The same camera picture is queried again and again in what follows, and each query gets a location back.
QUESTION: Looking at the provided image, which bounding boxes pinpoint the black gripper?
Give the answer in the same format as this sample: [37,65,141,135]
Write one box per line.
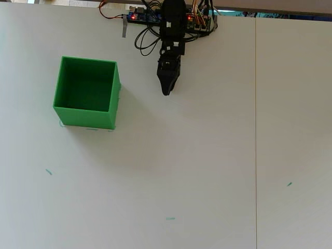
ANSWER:
[156,40,186,96]

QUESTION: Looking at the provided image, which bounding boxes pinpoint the green square bin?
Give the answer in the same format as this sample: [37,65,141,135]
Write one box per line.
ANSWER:
[52,56,122,130]

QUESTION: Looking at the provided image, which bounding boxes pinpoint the grey tape strip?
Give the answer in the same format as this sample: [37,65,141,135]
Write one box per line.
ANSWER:
[121,14,129,38]

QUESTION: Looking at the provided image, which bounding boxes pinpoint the black base with circuit boards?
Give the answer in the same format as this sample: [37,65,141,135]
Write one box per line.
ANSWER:
[128,5,219,34]

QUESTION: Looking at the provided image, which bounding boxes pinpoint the coloured jumper wires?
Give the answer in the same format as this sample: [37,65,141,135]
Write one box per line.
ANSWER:
[191,0,211,30]

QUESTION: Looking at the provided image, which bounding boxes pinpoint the black power cable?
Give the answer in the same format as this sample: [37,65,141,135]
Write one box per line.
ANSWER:
[183,0,219,44]

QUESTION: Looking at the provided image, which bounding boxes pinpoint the red thin wire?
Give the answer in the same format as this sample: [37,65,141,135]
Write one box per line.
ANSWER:
[99,0,124,20]

